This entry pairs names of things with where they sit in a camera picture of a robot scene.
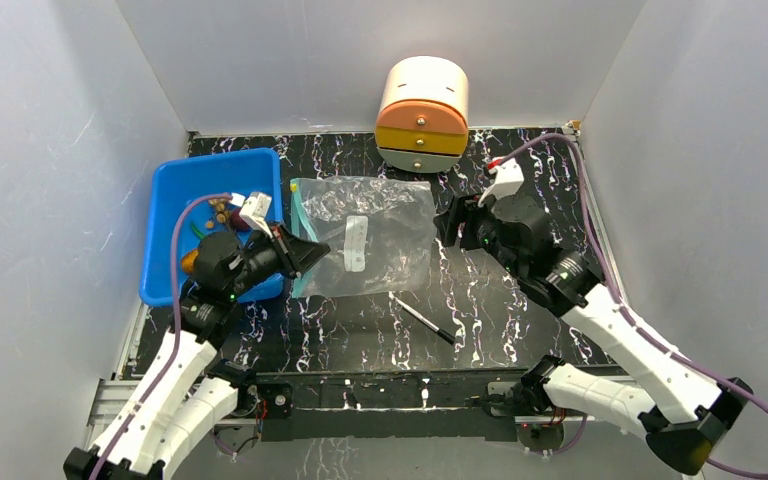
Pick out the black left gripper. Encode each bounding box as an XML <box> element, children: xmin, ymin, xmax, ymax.
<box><xmin>227</xmin><ymin>221</ymin><xmax>331</xmax><ymax>299</ymax></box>

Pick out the clear zip top bag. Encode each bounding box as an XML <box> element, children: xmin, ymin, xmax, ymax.
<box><xmin>290</xmin><ymin>176</ymin><xmax>436</xmax><ymax>298</ymax></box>

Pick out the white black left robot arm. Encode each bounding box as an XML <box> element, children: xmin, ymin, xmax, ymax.
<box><xmin>63</xmin><ymin>223</ymin><xmax>331</xmax><ymax>479</ymax></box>

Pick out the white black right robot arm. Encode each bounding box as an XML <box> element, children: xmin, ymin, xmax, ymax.
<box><xmin>434</xmin><ymin>195</ymin><xmax>746</xmax><ymax>475</ymax></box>

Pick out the dark red onion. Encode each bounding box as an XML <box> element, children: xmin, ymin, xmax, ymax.
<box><xmin>229</xmin><ymin>213</ymin><xmax>251</xmax><ymax>232</ymax></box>

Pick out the brown longan bunch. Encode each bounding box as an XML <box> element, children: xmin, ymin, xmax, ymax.
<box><xmin>205</xmin><ymin>199</ymin><xmax>233</xmax><ymax>231</ymax></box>

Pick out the blue plastic bin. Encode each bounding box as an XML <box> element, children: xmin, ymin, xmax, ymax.
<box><xmin>139</xmin><ymin>148</ymin><xmax>283</xmax><ymax>307</ymax></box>

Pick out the green chili pepper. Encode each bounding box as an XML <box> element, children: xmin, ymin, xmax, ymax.
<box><xmin>189</xmin><ymin>222</ymin><xmax>206</xmax><ymax>241</ymax></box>

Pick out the pastel mini drawer cabinet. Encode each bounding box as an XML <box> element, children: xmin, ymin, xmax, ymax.
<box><xmin>374</xmin><ymin>56</ymin><xmax>469</xmax><ymax>174</ymax></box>

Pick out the black and white pen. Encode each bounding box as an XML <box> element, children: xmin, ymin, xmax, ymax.
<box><xmin>388</xmin><ymin>292</ymin><xmax>455</xmax><ymax>345</ymax></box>

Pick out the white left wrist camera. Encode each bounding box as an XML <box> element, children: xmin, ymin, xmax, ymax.
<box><xmin>229</xmin><ymin>191</ymin><xmax>272</xmax><ymax>238</ymax></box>

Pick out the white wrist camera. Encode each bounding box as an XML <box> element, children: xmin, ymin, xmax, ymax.
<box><xmin>229</xmin><ymin>191</ymin><xmax>272</xmax><ymax>238</ymax></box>
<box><xmin>478</xmin><ymin>157</ymin><xmax>524</xmax><ymax>207</ymax></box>

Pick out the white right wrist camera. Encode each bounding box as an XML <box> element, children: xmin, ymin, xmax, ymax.
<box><xmin>478</xmin><ymin>157</ymin><xmax>524</xmax><ymax>207</ymax></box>

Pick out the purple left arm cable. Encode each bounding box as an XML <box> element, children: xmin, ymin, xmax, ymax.
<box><xmin>85</xmin><ymin>192</ymin><xmax>234</xmax><ymax>480</ymax></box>

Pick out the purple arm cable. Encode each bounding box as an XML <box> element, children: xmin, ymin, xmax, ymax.
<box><xmin>499</xmin><ymin>132</ymin><xmax>768</xmax><ymax>480</ymax></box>
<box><xmin>85</xmin><ymin>192</ymin><xmax>234</xmax><ymax>480</ymax></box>

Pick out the aluminium frame rail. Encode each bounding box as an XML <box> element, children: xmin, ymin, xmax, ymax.
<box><xmin>85</xmin><ymin>377</ymin><xmax>690</xmax><ymax>439</ymax></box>

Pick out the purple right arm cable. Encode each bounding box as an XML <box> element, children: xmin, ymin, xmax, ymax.
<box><xmin>499</xmin><ymin>132</ymin><xmax>768</xmax><ymax>480</ymax></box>

